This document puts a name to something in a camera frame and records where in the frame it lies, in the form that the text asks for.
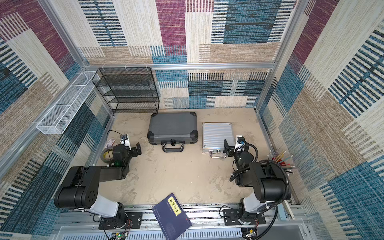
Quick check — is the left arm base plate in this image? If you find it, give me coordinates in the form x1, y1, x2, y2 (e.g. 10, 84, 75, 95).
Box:
99, 212, 143, 231

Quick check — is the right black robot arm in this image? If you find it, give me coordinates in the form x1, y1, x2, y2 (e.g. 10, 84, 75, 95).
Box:
223, 136, 292, 225

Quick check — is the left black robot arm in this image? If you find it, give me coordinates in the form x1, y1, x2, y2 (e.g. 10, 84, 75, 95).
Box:
54, 143, 142, 218

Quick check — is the white mesh wall basket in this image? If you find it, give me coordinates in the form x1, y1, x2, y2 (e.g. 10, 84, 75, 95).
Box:
36, 72, 96, 135

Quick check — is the red pencil cup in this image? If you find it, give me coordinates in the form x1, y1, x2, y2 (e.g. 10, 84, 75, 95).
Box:
268, 150, 298, 176

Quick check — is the large black poker case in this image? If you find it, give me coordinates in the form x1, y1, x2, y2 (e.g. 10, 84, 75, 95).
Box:
147, 112, 198, 153

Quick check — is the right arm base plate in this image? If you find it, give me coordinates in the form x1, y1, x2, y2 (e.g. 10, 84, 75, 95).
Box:
221, 209, 266, 226

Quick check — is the small pink card packet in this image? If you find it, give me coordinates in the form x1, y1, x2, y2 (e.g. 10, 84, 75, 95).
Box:
105, 139, 116, 148

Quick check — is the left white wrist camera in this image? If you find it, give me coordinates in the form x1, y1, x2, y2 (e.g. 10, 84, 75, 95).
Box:
120, 134, 131, 151

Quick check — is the dark blue book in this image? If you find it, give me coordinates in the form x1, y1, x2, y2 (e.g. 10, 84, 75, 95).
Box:
152, 193, 192, 240

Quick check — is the small silver aluminium case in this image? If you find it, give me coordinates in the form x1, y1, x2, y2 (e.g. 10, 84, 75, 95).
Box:
202, 122, 235, 159

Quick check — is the black wire shelf rack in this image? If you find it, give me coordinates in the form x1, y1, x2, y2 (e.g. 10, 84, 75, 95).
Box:
92, 67, 160, 114

